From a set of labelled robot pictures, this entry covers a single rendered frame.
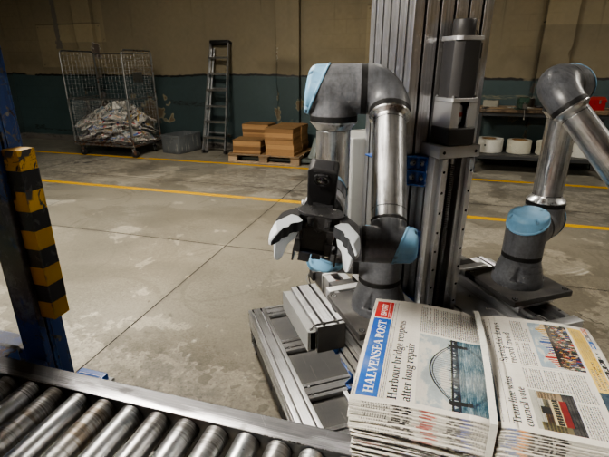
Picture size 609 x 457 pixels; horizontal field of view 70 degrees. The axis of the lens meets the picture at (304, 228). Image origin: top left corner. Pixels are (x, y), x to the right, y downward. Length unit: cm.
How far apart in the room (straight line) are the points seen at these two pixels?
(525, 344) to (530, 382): 10
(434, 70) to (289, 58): 647
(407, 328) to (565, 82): 85
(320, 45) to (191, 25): 234
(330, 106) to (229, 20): 724
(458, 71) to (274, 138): 572
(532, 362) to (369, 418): 28
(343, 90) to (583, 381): 72
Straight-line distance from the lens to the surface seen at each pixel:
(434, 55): 131
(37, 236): 126
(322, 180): 66
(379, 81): 104
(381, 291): 118
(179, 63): 869
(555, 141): 152
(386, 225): 88
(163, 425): 99
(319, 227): 66
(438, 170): 128
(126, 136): 797
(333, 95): 104
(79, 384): 113
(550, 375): 77
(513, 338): 83
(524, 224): 142
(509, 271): 147
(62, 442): 101
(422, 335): 78
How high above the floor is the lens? 146
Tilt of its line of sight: 21 degrees down
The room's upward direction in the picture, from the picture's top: straight up
